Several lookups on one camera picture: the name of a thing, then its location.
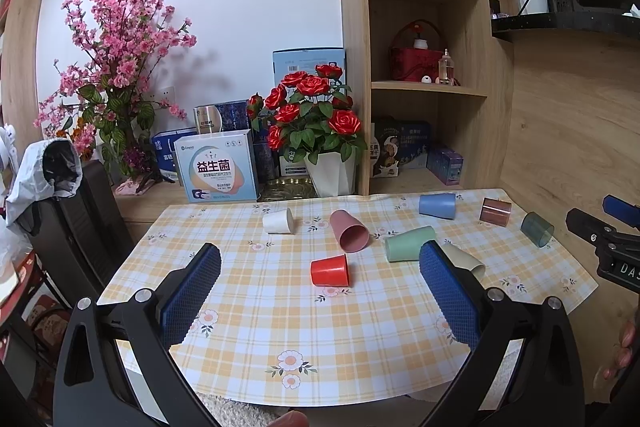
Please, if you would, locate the translucent brown plastic cup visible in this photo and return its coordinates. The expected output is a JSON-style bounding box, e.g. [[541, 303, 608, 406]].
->
[[480, 197, 512, 228]]

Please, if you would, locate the beige plastic cup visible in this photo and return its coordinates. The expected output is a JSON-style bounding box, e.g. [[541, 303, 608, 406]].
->
[[442, 243, 486, 282]]

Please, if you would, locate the translucent dark green cup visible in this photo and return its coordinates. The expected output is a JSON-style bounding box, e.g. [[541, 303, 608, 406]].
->
[[521, 211, 554, 248]]

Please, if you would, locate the green plastic cup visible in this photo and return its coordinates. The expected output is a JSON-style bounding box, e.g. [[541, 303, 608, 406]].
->
[[385, 225, 436, 263]]

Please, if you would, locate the blue plastic cup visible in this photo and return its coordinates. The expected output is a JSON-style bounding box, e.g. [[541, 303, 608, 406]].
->
[[418, 193, 457, 220]]

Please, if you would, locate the pink plastic cup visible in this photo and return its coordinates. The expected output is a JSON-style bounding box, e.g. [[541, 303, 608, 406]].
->
[[330, 209, 370, 254]]

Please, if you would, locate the red plastic cup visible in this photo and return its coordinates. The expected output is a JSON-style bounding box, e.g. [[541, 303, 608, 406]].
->
[[310, 255, 350, 287]]

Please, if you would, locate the white plastic cup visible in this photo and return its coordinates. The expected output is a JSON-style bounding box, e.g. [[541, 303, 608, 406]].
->
[[262, 207, 294, 234]]

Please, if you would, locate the person's right hand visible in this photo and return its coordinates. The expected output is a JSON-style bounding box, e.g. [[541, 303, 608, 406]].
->
[[602, 310, 639, 381]]

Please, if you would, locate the person's left hand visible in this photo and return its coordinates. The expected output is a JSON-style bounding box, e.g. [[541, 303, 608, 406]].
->
[[268, 411, 309, 427]]

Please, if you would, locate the black office chair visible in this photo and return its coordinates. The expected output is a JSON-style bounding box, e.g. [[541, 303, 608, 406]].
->
[[17, 160, 134, 306]]

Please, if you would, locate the yellow plaid floral tablecloth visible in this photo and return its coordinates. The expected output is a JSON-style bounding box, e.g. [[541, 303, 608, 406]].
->
[[101, 189, 597, 407]]

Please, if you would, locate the purple small box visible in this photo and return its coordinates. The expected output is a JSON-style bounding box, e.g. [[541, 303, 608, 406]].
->
[[426, 148, 463, 185]]

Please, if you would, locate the white probiotic product box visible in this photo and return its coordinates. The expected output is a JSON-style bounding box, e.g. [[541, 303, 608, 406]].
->
[[175, 129, 258, 204]]

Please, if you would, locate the gold decorative tray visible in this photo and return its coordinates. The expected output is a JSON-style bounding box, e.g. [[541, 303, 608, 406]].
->
[[258, 176, 317, 202]]

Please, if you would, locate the blue tissue box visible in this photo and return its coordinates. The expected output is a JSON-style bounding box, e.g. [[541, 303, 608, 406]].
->
[[151, 127, 198, 181]]

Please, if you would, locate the dark blue illustrated box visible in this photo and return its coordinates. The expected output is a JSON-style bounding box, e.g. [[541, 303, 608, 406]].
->
[[398, 120, 432, 170]]

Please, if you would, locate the white faceted flower pot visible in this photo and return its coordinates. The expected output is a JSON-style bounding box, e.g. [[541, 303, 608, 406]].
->
[[304, 152, 356, 197]]

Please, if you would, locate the grey jacket on chair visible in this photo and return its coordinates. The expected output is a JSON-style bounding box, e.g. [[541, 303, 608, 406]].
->
[[6, 138, 82, 229]]

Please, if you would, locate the silver metal tin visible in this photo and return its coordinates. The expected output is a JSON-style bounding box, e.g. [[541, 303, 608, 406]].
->
[[193, 104, 224, 134]]

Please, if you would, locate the dark blue patterned box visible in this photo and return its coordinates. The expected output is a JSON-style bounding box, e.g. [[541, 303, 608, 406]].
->
[[216, 100, 250, 131]]

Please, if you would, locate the red rose bouquet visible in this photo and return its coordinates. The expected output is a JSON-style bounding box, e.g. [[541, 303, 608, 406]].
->
[[246, 63, 367, 164]]

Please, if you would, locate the glass perfume bottle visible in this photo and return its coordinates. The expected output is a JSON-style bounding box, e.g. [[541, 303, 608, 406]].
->
[[437, 50, 457, 86]]

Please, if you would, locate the red gift basket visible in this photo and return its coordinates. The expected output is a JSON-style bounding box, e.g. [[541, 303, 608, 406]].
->
[[388, 18, 447, 82]]

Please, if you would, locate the light blue upright box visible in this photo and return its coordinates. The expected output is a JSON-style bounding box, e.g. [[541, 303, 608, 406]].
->
[[272, 48, 346, 86]]

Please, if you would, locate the pink blossom branch arrangement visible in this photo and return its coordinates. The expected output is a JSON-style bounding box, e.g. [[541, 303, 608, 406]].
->
[[34, 0, 198, 194]]

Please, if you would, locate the wooden shelf unit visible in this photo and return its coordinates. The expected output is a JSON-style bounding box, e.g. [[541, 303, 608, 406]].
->
[[341, 0, 513, 195]]

